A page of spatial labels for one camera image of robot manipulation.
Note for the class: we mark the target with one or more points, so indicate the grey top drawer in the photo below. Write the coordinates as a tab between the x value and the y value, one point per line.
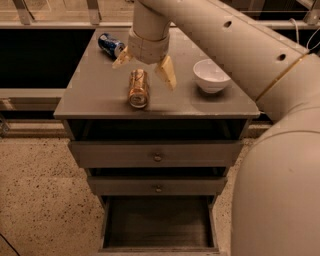
99	154

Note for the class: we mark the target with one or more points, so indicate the white ceramic bowl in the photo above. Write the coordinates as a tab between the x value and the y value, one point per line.
210	77

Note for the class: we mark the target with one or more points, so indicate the grey open bottom drawer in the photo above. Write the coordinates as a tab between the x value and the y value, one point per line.
159	226

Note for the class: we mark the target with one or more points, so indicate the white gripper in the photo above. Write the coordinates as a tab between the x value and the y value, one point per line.
148	49

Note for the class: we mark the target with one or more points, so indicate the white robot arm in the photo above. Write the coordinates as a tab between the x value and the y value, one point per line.
276	198

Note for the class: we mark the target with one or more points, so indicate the metal railing frame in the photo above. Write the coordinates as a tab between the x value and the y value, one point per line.
27	12

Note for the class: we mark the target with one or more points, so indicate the blue soda can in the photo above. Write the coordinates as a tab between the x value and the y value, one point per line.
112	46

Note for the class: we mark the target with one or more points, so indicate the grey middle drawer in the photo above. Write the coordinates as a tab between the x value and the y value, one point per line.
156	186

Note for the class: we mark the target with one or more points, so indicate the orange soda can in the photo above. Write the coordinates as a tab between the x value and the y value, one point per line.
138	95

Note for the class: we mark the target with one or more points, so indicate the grey drawer cabinet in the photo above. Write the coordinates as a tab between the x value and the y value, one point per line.
95	107

